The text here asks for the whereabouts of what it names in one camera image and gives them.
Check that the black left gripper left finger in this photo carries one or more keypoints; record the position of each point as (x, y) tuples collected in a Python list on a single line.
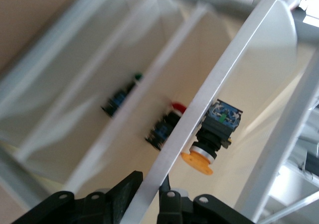
[(109, 209)]

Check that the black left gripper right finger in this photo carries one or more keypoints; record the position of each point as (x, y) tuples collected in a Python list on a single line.
[(179, 211)]

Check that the yellow mushroom push button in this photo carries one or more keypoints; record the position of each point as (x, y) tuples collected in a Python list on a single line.
[(219, 127)]

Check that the white plastic drawer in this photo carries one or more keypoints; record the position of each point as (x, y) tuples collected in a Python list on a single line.
[(189, 67), (74, 47), (211, 84), (124, 67)]

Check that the red push button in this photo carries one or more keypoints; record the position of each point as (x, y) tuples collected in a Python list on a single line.
[(162, 130)]

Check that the green push button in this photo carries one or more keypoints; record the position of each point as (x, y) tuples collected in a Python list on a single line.
[(117, 100)]

